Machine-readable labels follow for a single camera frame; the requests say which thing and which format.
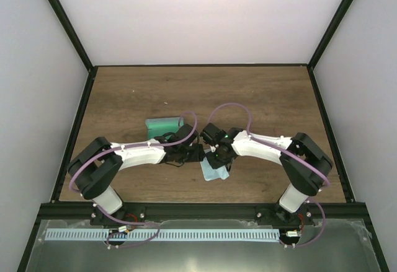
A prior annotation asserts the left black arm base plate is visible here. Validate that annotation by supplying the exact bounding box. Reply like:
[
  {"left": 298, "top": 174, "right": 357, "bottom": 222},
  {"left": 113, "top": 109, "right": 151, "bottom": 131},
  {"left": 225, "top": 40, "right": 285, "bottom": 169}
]
[{"left": 90, "top": 208, "right": 145, "bottom": 227}]

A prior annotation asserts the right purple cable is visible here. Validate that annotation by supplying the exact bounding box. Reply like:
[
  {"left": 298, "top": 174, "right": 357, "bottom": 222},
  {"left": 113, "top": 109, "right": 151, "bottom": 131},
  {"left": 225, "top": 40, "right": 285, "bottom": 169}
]
[{"left": 207, "top": 103, "right": 331, "bottom": 249}]

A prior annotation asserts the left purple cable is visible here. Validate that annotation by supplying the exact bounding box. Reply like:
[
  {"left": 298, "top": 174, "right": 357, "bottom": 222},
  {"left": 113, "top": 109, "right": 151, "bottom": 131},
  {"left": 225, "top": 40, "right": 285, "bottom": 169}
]
[{"left": 68, "top": 111, "right": 199, "bottom": 250}]

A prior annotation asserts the black aluminium frame rail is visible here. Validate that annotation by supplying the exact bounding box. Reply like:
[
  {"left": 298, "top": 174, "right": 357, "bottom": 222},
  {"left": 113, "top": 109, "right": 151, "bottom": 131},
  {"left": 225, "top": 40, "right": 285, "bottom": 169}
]
[{"left": 37, "top": 201, "right": 369, "bottom": 221}]

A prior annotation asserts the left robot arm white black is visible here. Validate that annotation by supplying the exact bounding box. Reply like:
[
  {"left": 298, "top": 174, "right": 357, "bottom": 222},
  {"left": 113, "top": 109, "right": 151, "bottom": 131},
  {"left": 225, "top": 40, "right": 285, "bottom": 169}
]
[{"left": 67, "top": 124, "right": 205, "bottom": 225}]

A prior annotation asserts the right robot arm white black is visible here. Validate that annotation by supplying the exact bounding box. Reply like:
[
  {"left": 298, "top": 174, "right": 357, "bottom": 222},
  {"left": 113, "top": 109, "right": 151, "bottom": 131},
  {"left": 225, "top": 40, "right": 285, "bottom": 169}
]
[{"left": 200, "top": 123, "right": 333, "bottom": 224}]

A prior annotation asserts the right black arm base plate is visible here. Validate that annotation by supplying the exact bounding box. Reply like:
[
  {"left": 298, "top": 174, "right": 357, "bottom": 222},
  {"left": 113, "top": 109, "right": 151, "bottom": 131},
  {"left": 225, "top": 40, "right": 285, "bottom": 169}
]
[{"left": 255, "top": 203, "right": 313, "bottom": 228}]

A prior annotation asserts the teal glasses case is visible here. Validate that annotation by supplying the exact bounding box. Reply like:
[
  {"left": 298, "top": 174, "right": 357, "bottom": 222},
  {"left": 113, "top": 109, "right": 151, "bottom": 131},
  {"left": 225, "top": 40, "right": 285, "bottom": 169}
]
[{"left": 145, "top": 116, "right": 184, "bottom": 139}]

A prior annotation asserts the light blue slotted cable duct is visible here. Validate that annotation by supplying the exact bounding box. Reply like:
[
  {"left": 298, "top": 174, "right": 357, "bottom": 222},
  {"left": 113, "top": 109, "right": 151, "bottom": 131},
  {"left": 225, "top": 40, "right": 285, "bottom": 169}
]
[{"left": 44, "top": 228, "right": 280, "bottom": 243}]

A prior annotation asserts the purple cable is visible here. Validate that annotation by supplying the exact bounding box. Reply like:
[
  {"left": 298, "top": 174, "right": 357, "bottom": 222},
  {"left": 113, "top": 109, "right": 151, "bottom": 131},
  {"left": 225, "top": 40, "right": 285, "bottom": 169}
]
[
  {"left": 68, "top": 111, "right": 199, "bottom": 250},
  {"left": 207, "top": 103, "right": 331, "bottom": 249}
]

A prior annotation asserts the light blue cleaning cloth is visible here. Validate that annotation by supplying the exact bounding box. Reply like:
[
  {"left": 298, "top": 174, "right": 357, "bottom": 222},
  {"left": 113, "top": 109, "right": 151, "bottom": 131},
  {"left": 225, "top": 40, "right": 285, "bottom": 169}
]
[{"left": 200, "top": 158, "right": 229, "bottom": 182}]

